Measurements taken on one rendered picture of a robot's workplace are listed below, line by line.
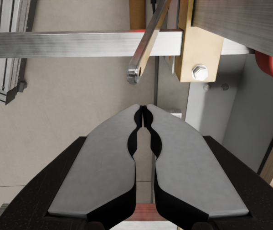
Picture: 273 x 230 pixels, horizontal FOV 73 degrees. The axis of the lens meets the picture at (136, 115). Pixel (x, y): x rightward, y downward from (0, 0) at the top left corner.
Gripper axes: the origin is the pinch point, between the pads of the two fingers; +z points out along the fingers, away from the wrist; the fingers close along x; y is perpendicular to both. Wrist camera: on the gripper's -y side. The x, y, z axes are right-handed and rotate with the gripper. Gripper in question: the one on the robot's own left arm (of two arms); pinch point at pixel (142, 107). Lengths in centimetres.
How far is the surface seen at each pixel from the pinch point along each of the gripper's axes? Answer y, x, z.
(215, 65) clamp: 1.1, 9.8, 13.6
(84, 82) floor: 37, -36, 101
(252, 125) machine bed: 20.5, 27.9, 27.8
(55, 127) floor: 71, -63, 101
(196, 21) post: -4.2, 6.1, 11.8
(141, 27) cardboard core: 4, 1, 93
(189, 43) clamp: -1.6, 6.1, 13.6
